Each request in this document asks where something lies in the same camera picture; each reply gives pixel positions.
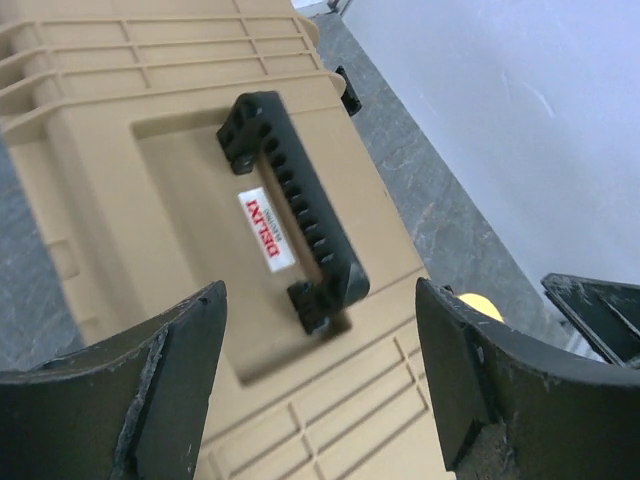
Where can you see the round yellow sponge disc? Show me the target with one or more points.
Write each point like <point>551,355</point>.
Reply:
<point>481,304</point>

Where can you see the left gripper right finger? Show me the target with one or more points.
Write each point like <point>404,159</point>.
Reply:
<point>508,406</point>

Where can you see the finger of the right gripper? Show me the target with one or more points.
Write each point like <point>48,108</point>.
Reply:
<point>606,314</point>

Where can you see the tan plastic toolbox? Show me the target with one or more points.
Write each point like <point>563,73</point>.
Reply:
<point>110,111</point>

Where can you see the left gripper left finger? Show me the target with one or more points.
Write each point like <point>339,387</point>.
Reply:
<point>132,406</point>

